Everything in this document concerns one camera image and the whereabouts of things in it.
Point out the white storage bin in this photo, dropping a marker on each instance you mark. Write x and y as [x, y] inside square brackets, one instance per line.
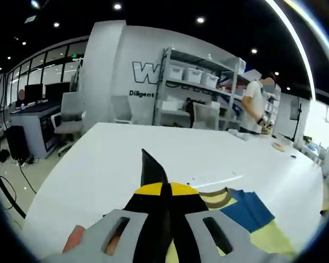
[210, 79]
[194, 75]
[176, 72]

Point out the person's left hand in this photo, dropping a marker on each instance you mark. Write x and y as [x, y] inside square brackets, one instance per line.
[74, 239]

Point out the grey metal shelf rack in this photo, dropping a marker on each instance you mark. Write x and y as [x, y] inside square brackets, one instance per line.
[197, 93]

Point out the wooden object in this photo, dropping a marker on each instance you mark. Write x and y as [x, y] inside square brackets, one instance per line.
[279, 146]

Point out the white table socket panel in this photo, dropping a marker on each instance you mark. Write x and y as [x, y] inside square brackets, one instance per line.
[222, 180]

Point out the grey chair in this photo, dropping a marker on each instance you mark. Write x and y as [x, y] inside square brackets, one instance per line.
[121, 109]

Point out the white cloth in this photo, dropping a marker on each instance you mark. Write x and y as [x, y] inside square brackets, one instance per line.
[239, 134]

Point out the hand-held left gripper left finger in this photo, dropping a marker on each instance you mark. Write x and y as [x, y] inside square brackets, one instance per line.
[120, 233]

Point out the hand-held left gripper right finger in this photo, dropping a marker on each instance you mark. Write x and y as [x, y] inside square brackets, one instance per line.
[208, 233]

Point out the yellow black blue garment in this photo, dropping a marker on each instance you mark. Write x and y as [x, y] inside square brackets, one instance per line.
[246, 216]

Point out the grey office desk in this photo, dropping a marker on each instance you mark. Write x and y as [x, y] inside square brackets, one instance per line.
[34, 128]

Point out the white mesh chair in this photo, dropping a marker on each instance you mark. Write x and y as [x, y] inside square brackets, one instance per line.
[205, 116]

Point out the black monitor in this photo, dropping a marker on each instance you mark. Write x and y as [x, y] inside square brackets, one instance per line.
[57, 91]
[33, 93]

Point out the white office chair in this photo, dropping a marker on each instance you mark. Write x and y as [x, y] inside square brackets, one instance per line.
[70, 117]

